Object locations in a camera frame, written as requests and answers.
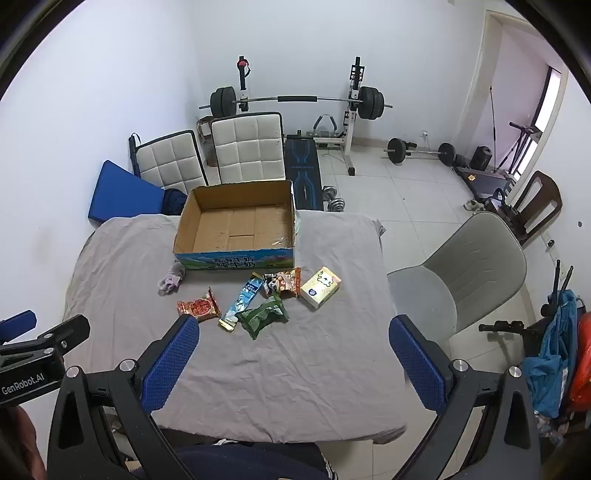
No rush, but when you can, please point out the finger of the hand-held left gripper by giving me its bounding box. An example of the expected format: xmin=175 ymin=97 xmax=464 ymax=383
xmin=0 ymin=310 xmax=38 ymax=343
xmin=0 ymin=315 xmax=90 ymax=357

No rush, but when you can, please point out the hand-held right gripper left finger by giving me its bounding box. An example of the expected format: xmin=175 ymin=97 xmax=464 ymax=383
xmin=47 ymin=315 xmax=200 ymax=480

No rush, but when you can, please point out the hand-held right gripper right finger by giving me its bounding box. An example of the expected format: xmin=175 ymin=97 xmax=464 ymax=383
xmin=389 ymin=315 xmax=543 ymax=480

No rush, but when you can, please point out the red snack packet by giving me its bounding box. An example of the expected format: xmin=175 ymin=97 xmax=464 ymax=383
xmin=177 ymin=287 xmax=222 ymax=320

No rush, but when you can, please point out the long blue snack packet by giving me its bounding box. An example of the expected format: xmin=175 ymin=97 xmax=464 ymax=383
xmin=218 ymin=272 xmax=264 ymax=332

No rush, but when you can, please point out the green snack packet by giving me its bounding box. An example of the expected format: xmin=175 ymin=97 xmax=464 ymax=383
xmin=235 ymin=293 xmax=289 ymax=341

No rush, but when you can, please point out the yellow snack packet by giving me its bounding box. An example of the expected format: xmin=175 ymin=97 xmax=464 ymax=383
xmin=300 ymin=266 xmax=342 ymax=311

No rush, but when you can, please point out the orange cartoon snack packet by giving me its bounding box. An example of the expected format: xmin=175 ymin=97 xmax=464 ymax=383
xmin=262 ymin=267 xmax=302 ymax=299

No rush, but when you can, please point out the person's left hand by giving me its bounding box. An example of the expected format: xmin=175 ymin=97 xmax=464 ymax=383
xmin=0 ymin=406 xmax=47 ymax=480

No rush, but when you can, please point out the grey table cloth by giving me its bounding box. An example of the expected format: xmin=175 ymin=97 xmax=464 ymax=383
xmin=62 ymin=210 xmax=407 ymax=444

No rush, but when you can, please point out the person's dark clothing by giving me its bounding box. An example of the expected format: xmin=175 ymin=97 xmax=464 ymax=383
xmin=129 ymin=440 xmax=340 ymax=480

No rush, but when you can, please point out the beige plastic chair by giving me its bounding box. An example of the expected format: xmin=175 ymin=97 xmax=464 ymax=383
xmin=387 ymin=212 xmax=528 ymax=347

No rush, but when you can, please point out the blue jacket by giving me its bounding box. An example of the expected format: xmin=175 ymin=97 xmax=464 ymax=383
xmin=524 ymin=290 xmax=585 ymax=418

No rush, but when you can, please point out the blue foam mat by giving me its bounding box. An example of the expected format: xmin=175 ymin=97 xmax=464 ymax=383
xmin=88 ymin=160 xmax=164 ymax=227

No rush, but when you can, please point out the dark blue cloth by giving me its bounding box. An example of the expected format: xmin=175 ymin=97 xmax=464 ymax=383
xmin=161 ymin=188 xmax=189 ymax=216

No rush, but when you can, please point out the red bag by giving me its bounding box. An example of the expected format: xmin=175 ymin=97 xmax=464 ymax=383
xmin=568 ymin=311 xmax=591 ymax=411

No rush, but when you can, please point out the black folded rod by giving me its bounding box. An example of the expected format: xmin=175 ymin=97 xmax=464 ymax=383
xmin=128 ymin=133 xmax=141 ymax=177

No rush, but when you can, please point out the black treadmill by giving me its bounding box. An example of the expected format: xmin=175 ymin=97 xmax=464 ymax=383
xmin=455 ymin=122 xmax=541 ymax=204

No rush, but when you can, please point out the white padded chair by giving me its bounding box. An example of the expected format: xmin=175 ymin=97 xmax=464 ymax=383
xmin=210 ymin=112 xmax=286 ymax=186
xmin=135 ymin=130 xmax=209 ymax=195

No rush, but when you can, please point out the dark wooden chair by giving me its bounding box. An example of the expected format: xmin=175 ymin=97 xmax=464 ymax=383
xmin=489 ymin=171 xmax=563 ymax=247

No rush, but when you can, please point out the small barbell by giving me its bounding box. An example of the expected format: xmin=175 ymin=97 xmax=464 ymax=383
xmin=384 ymin=137 xmax=457 ymax=167

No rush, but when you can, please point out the black weight bench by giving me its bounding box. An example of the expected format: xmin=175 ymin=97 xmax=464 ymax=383
xmin=283 ymin=131 xmax=322 ymax=212

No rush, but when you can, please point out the white barbell rack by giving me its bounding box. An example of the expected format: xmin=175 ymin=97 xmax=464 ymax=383
xmin=235 ymin=56 xmax=365 ymax=177

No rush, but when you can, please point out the thin black stick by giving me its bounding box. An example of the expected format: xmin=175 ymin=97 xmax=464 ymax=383
xmin=489 ymin=85 xmax=498 ymax=171

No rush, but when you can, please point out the window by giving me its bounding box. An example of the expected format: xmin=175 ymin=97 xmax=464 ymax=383
xmin=531 ymin=65 xmax=568 ymax=181

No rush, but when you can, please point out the large barbell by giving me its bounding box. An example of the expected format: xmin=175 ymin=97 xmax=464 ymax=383
xmin=199 ymin=85 xmax=394 ymax=121

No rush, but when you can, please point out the black handlebar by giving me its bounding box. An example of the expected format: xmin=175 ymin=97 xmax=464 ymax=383
xmin=478 ymin=320 xmax=527 ymax=335

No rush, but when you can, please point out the door frame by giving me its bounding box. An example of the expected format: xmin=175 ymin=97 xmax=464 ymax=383
xmin=468 ymin=9 xmax=536 ymax=139

